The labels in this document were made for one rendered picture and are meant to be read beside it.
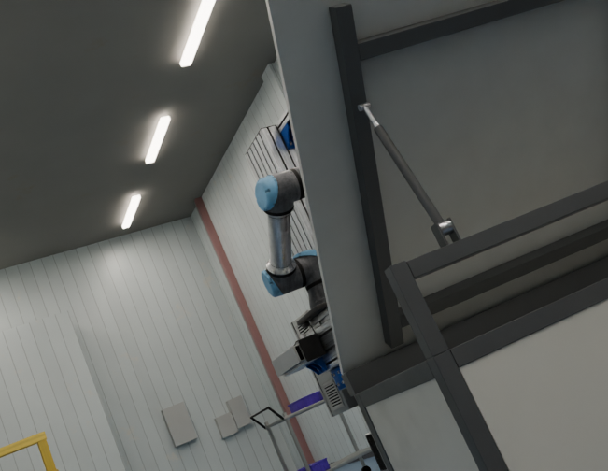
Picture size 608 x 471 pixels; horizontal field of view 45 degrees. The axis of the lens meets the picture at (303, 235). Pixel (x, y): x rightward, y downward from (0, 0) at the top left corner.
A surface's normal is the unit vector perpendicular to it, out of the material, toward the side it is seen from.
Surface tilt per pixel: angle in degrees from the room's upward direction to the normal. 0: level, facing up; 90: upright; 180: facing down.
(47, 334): 90
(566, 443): 90
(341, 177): 130
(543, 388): 90
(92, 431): 90
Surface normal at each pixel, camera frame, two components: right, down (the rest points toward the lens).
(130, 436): 0.35, -0.38
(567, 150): 0.41, 0.32
